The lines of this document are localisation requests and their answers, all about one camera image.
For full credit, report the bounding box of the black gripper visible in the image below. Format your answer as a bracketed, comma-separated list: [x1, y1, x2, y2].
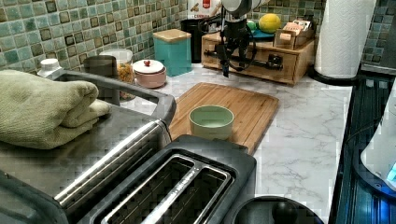
[221, 20, 249, 77]

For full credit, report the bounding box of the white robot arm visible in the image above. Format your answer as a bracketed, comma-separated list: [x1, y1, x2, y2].
[215, 0, 270, 77]

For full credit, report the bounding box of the wooden drawer box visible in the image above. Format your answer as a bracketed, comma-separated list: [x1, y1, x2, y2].
[201, 32, 316, 86]

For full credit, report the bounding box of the blue plate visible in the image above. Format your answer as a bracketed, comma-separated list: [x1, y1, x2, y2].
[252, 29, 275, 38]

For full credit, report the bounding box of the yellow plush lemon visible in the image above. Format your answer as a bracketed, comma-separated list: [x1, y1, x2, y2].
[259, 13, 281, 34]

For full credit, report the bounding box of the black utensil pot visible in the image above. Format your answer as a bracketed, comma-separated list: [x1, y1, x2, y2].
[181, 20, 203, 63]

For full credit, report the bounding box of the cereal box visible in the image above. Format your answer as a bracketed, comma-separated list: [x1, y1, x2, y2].
[187, 0, 221, 20]

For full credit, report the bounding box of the bamboo cutting board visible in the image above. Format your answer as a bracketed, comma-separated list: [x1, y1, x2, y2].
[169, 82, 279, 155]

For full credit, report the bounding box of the teal canister with bamboo lid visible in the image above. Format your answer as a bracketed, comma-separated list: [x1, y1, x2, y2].
[153, 29, 191, 77]

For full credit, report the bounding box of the green ceramic bowl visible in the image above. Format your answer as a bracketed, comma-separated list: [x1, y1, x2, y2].
[189, 105, 234, 140]

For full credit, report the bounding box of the small wooden caddy box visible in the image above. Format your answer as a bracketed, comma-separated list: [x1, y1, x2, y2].
[274, 20, 315, 49]

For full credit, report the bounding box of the pink pot with white lid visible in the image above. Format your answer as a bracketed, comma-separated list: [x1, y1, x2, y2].
[133, 60, 166, 89]

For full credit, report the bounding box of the clear cereal jar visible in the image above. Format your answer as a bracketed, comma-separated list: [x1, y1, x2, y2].
[101, 49, 134, 84]

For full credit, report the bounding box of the white paper towel roll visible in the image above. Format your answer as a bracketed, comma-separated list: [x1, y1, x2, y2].
[315, 0, 376, 78]

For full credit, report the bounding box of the dark grey metal cup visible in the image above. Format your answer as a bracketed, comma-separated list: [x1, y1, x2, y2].
[83, 55, 120, 105]

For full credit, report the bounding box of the black two-slot toaster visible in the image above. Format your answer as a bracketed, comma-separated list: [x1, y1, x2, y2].
[78, 135, 257, 224]

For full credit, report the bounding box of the black kettle lid with knob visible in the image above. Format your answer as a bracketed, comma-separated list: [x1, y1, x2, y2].
[230, 196, 324, 224]

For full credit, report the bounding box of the orange juice bottle white cap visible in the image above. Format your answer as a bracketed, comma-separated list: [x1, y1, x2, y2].
[37, 58, 61, 77]

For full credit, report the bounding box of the folded green towel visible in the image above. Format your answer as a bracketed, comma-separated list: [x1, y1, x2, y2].
[0, 70, 111, 149]

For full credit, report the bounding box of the stainless toaster oven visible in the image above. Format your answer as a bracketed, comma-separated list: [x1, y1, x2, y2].
[1, 71, 177, 224]

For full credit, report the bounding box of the black drawer handle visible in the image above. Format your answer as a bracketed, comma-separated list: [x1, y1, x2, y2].
[204, 50, 283, 71]

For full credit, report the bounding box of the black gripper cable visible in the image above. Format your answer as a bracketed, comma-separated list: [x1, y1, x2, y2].
[197, 13, 258, 73]

